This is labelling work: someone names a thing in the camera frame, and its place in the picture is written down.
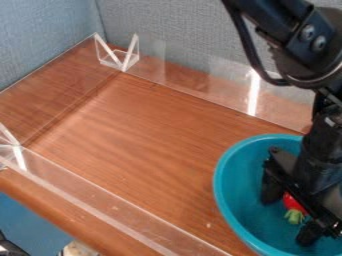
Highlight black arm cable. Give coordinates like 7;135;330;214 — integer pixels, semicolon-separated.
220;0;291;87

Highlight clear acrylic barrier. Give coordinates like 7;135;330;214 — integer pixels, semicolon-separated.
5;147;230;256
128;37;314;133

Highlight red toy strawberry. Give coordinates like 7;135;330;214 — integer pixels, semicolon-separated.
282;193;309;225

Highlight clear acrylic back barrier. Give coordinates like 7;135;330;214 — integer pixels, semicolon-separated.
128;37;314;133

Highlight clear acrylic corner bracket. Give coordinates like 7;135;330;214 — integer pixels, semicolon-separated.
94;33;140;72

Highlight clear acrylic left bracket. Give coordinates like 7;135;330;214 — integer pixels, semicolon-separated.
0;122;27;171

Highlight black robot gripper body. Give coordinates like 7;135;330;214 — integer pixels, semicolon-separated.
261;145;342;240

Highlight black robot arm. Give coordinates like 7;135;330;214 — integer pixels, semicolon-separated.
220;0;342;246

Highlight blue plastic bowl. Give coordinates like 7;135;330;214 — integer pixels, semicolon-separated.
212;134;342;256

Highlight clear acrylic front barrier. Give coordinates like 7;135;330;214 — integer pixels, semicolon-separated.
5;147;230;256

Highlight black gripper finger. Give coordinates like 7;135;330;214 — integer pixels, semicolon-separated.
295;219;326;247
261;171;285;205

